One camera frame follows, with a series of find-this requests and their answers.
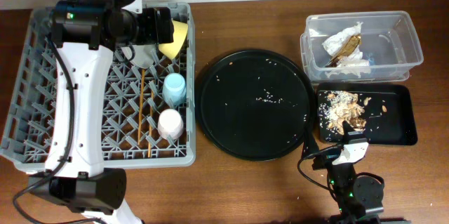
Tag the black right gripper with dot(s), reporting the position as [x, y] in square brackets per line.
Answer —
[311, 145]

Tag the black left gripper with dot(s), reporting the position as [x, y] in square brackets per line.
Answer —
[152, 36]

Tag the yellow bowl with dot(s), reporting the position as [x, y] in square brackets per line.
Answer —
[171, 50]

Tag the peanut shell food scraps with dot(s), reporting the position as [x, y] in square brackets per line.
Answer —
[338, 107]

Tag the grey round plate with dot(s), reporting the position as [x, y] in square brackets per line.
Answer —
[142, 56]

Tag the wooden chopstick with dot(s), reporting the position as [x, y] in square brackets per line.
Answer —
[142, 86]
[149, 153]

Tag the light blue plastic cup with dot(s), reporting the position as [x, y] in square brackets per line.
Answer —
[174, 89]

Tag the white paper napkin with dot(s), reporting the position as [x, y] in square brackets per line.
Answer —
[334, 43]

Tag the pink plastic cup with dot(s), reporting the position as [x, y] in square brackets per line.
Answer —
[170, 124]

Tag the gold brown snack wrapper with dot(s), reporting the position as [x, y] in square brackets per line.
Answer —
[345, 51]

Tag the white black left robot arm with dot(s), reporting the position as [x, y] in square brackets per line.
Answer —
[83, 38]

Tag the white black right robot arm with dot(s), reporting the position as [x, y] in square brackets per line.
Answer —
[358, 195]

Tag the black rectangular waste tray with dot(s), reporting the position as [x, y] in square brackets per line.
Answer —
[388, 112]

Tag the grey plastic dishwasher rack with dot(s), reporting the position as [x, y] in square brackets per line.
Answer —
[27, 135]

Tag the clear plastic waste bin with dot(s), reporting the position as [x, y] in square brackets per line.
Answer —
[390, 47]

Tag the round black serving tray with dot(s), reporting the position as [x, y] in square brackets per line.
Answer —
[255, 104]

